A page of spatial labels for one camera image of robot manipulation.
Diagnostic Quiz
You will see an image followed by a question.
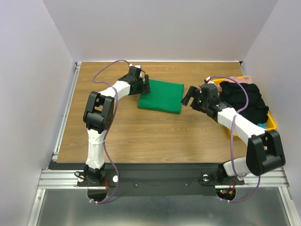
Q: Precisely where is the green t shirt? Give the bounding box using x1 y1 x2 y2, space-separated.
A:
138 80 184 114

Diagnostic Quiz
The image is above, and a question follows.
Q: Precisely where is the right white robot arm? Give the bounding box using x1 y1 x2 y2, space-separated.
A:
181 83 286 184

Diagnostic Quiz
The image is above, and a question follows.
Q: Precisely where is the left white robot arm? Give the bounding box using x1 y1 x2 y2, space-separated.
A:
83 64 151 186

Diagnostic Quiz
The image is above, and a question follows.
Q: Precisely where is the black t shirt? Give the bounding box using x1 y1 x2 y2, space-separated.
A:
220 82 269 124

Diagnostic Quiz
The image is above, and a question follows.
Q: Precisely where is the pink t shirt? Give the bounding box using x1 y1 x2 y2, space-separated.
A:
215 76 253 92

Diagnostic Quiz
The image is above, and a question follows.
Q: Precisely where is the teal t shirt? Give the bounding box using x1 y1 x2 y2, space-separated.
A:
257 123 268 129

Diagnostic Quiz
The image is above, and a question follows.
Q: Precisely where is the yellow plastic bin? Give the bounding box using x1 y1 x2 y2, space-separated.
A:
213 76 277 130

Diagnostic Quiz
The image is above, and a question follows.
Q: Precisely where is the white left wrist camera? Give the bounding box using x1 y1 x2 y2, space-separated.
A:
128 64 142 77

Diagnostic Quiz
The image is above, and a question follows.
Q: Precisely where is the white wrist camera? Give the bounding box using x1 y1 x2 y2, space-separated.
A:
128 64 142 77
204 77 216 85

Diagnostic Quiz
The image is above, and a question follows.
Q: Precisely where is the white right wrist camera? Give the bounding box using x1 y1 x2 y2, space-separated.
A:
204 77 216 85

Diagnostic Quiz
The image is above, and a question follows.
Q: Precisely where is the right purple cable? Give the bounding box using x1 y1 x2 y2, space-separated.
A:
206 75 261 204

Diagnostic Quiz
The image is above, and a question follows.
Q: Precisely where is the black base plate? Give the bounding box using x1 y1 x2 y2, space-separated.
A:
77 163 244 196

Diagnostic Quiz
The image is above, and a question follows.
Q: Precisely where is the aluminium mounting rail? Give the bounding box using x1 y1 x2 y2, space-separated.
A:
38 168 289 189

